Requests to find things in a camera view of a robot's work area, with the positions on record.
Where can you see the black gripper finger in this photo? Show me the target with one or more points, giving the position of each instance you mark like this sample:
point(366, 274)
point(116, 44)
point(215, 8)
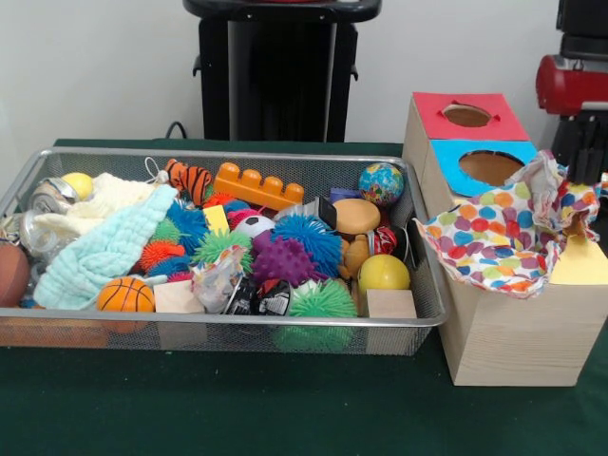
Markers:
point(578, 164)
point(595, 164)

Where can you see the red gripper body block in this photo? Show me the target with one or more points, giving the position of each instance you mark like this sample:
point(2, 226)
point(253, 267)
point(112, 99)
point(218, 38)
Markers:
point(570, 88)

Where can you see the polka dot cloth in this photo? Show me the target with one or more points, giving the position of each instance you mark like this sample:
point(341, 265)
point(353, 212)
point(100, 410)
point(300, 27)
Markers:
point(475, 242)
point(546, 190)

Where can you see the wooden box with three holes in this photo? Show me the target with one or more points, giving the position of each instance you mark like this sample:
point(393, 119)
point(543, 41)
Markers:
point(522, 337)

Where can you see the shallow mesh toy bin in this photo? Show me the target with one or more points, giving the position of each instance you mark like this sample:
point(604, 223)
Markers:
point(214, 335)

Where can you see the black upright bar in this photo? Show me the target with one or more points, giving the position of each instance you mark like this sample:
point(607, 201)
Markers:
point(560, 142)

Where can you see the globe print ball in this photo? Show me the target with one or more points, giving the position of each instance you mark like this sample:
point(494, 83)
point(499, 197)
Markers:
point(381, 183)

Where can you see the smooth yellow ball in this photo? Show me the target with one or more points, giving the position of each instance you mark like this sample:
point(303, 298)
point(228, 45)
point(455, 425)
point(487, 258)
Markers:
point(384, 274)

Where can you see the purple spiky ball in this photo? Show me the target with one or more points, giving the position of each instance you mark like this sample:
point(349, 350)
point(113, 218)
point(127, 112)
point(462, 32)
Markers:
point(282, 259)

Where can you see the dark green tablecloth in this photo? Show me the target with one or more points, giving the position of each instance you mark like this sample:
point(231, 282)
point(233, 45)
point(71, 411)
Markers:
point(237, 404)

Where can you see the cream knitted cloth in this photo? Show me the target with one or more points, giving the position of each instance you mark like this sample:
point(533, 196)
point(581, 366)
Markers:
point(109, 199)

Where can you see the orange toy basketball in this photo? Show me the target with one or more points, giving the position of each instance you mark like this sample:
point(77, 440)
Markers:
point(126, 294)

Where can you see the light blue cloth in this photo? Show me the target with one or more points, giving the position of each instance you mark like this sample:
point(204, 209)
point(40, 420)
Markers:
point(104, 252)

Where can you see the brown toy football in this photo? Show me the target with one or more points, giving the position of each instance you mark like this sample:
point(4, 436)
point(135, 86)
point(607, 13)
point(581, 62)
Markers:
point(12, 275)

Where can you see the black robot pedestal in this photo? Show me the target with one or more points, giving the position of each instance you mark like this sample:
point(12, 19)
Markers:
point(280, 71)

